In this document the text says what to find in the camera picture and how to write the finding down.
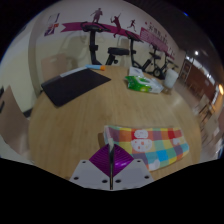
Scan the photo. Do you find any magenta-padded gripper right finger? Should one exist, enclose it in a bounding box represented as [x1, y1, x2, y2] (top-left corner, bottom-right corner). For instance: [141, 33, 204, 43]
[112, 144, 155, 191]

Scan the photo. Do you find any colourful checkered towel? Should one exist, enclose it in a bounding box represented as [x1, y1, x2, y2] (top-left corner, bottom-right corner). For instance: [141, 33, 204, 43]
[103, 124, 190, 173]

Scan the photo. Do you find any group of ceiling lights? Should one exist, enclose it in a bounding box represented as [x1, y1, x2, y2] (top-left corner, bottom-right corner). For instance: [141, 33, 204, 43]
[193, 49, 224, 95]

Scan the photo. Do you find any group of wall posters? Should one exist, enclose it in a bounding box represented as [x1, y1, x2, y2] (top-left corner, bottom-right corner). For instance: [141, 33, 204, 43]
[44, 13, 61, 37]

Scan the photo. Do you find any black exercise bike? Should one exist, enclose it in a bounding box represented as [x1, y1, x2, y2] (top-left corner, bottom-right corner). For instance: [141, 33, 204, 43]
[80, 21, 130, 67]
[148, 43, 168, 79]
[162, 55, 176, 72]
[124, 30, 158, 73]

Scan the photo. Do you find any brown wooden chair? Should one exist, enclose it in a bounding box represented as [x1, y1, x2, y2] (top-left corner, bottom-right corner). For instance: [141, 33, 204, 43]
[0, 84, 30, 156]
[40, 53, 73, 83]

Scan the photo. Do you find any green wet wipes pack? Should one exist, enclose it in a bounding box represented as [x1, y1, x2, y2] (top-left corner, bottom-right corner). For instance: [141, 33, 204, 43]
[124, 75, 164, 94]

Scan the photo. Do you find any small white box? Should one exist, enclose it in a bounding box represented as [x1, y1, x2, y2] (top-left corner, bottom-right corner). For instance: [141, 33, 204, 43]
[128, 65, 144, 77]

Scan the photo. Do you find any brown round coaster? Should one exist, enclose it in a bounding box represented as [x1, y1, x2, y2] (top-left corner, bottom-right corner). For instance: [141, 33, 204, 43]
[161, 86, 174, 95]

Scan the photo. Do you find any white paper strip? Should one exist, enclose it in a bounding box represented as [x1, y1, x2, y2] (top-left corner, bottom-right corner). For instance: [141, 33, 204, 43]
[59, 66, 88, 78]

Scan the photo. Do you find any black mouse pad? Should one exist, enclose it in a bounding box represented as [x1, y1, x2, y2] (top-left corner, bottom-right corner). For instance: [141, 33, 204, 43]
[40, 68, 113, 108]

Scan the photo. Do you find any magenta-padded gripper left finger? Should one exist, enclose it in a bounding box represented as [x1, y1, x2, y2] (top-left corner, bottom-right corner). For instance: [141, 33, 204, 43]
[69, 143, 112, 191]

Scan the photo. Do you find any blue and orange pen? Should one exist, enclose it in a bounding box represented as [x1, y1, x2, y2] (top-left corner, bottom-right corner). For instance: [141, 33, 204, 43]
[85, 63, 107, 72]

